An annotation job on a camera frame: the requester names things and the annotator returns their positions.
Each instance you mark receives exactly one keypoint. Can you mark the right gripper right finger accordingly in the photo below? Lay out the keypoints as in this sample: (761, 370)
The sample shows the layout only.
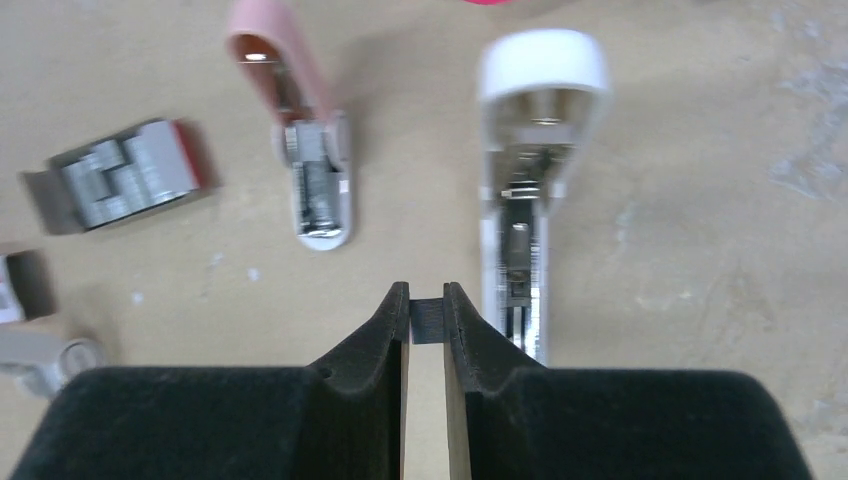
(509, 417)

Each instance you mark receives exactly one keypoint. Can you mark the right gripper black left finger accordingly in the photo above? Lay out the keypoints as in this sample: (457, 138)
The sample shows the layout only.
(340, 417)

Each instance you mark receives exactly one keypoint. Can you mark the staple strip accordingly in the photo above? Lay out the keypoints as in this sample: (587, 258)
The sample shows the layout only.
(427, 321)

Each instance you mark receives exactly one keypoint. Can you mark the red staple box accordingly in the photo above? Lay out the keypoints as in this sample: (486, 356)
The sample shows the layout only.
(26, 287)

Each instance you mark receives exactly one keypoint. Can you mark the pink and white stapler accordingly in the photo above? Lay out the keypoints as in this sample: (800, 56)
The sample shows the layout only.
(309, 134)

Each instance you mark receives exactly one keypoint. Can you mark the silver staple strips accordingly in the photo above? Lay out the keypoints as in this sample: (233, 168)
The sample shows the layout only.
(121, 177)

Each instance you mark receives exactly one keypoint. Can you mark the red-framed whiteboard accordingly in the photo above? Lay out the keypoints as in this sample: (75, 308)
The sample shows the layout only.
(488, 2)

